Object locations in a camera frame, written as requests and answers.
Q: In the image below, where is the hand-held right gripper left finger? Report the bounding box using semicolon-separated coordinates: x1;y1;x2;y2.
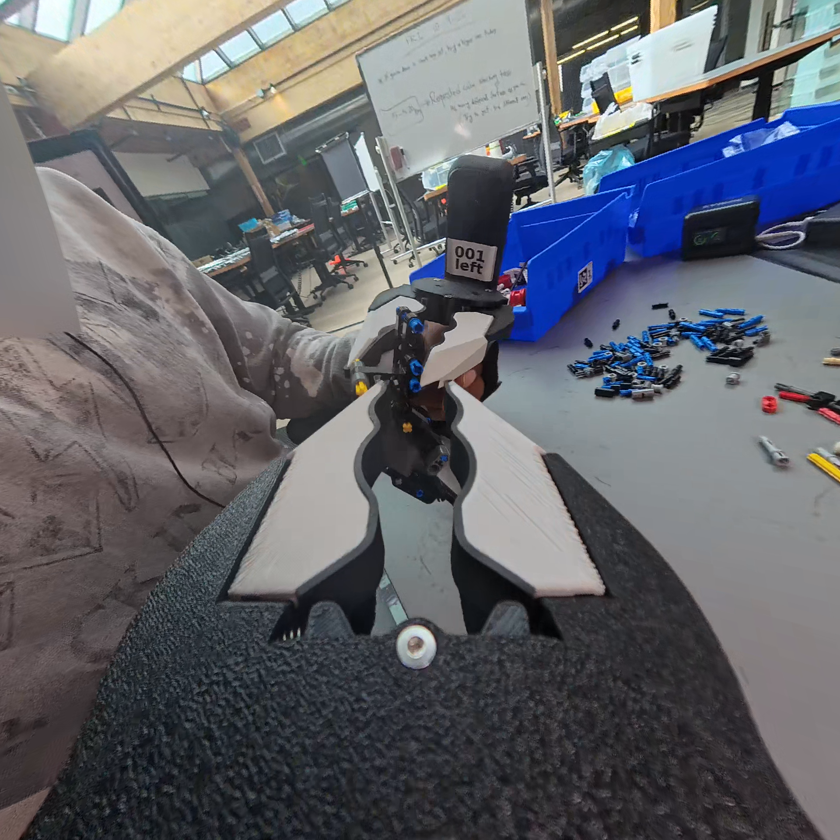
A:
228;381;388;635

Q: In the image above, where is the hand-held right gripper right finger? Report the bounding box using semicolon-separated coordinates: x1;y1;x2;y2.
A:
443;381;606;635

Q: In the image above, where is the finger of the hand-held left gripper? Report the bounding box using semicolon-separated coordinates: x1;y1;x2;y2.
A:
419;311;491;389
346;305;426;388

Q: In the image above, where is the grey black toy brick assembly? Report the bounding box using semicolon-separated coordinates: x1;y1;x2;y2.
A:
354;305;463;505

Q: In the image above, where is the wooden background desk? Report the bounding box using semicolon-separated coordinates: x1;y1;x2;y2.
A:
646;26;840;122

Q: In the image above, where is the person's left hand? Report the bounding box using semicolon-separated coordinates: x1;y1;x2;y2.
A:
423;367;487;422

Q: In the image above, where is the blue plastic bin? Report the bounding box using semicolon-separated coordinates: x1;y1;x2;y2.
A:
410;187;636;342
600;101;840;258

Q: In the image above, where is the black office chair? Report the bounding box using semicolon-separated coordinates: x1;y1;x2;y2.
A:
308;197;368;299

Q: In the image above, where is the long grey toy beam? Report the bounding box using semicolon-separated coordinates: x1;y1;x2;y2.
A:
377;571;408;624

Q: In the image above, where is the teal plastic bag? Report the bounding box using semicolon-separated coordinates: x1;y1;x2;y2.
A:
583;146;636;194

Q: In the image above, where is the whiteboard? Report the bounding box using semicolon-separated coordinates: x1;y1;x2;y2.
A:
356;0;542;178

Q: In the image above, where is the black display on stand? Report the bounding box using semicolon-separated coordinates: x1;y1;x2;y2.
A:
317;133;395;290

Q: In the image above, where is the pile of blue black pins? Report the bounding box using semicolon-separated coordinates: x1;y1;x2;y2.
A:
567;307;770;401

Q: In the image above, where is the black battery pack green display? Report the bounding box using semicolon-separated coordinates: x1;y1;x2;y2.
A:
681;197;761;261

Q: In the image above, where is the white storage box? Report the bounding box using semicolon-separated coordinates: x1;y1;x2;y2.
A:
626;7;719;102

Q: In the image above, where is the clear plastic bag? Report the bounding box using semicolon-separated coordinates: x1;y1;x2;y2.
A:
722;121;802;158

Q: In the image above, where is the pile of red white pieces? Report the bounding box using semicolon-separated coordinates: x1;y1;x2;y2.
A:
761;382;840;473

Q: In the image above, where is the white cable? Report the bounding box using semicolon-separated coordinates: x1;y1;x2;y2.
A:
755;220;815;249

